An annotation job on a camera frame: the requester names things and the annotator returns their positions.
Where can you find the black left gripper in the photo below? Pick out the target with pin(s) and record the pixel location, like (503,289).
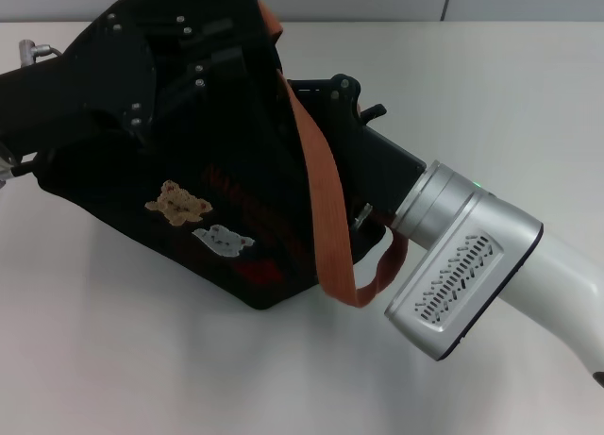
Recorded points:
(99,76)

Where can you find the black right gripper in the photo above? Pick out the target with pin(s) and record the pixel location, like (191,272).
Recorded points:
(373,161)

